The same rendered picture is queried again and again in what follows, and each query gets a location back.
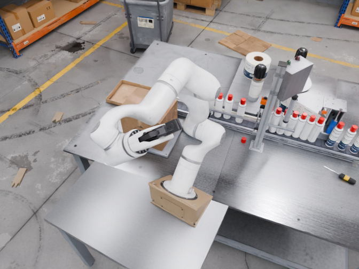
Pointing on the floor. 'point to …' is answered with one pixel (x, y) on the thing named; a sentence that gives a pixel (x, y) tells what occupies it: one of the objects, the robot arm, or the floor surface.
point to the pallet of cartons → (210, 5)
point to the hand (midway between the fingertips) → (173, 126)
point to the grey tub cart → (148, 21)
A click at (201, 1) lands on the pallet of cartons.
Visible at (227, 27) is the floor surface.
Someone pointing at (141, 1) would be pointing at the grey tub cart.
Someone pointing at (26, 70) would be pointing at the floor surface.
